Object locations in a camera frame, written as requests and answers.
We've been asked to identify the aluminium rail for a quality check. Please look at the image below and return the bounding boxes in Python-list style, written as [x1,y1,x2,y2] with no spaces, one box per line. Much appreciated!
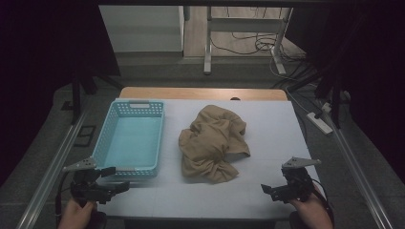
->
[320,111,395,229]
[15,110,89,229]

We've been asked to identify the tan cloth garment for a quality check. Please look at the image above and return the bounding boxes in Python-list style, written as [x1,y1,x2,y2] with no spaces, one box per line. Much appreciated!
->
[178,104,251,184]

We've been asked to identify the white desk frame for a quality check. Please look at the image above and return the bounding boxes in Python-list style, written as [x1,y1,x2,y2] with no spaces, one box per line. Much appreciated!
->
[202,6,294,76]

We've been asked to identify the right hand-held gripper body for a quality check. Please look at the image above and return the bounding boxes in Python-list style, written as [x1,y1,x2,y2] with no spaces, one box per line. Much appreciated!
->
[272,156,322,204]

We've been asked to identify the black floor cables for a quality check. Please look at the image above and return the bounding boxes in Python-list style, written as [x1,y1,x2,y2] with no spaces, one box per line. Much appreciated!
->
[210,7,319,90]

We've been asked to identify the person's left hand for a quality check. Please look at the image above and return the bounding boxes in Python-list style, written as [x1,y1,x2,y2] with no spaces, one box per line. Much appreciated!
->
[57,198,98,229]

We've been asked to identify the white table mat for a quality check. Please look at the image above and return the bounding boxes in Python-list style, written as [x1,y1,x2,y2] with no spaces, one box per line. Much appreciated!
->
[96,97,322,221]

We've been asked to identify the white cabinet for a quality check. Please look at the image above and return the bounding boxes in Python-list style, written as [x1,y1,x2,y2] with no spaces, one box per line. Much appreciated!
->
[98,5,186,53]

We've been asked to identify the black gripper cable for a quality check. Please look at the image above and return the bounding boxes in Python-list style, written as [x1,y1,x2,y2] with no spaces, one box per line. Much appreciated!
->
[54,172,72,228]
[310,178,336,227]

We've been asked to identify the light blue plastic basket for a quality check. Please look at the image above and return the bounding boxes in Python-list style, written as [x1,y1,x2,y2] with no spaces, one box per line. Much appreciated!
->
[91,99,165,178]

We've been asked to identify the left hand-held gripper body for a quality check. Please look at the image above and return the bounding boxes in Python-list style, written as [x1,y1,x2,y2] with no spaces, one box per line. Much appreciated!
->
[62,156,111,205]

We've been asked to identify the black floor plate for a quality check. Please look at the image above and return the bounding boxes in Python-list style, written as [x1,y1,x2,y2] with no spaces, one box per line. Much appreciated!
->
[74,125,97,148]

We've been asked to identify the person's right hand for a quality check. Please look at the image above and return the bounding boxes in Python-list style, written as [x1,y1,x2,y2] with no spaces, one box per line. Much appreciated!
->
[288,185,334,229]

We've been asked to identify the black metal stand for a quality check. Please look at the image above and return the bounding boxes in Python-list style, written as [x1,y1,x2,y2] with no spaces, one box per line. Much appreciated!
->
[314,71,344,130]
[70,72,123,126]

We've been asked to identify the white power strip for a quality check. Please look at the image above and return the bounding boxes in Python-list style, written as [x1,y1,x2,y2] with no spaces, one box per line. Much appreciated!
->
[306,111,334,135]

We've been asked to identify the wooden table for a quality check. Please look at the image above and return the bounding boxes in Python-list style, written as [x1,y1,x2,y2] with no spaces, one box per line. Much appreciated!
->
[118,86,288,102]

